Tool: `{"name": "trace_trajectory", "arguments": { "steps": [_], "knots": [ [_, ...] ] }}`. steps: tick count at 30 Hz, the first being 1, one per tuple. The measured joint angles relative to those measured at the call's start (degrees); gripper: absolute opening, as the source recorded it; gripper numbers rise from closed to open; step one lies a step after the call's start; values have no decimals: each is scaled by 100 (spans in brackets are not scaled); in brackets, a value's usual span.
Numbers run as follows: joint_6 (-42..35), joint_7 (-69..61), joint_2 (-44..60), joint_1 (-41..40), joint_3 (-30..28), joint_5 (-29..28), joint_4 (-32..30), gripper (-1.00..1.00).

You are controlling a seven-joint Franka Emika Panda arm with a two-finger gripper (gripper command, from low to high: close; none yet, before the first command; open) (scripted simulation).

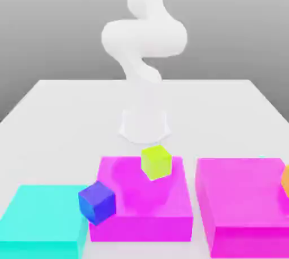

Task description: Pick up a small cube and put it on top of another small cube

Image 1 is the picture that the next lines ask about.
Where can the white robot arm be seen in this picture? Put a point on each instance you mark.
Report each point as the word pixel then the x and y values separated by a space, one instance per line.
pixel 144 37

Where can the small yellow-green cube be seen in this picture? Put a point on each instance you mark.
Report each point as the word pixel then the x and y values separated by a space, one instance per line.
pixel 155 162

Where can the small blue cube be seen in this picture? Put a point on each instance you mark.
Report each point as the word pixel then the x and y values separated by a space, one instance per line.
pixel 97 202

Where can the small orange cube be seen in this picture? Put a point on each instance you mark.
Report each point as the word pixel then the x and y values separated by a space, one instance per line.
pixel 285 181

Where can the large magenta box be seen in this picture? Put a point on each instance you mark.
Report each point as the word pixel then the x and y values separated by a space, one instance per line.
pixel 144 195
pixel 243 195

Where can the large cyan box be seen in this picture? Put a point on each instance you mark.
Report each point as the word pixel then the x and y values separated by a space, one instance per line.
pixel 38 218

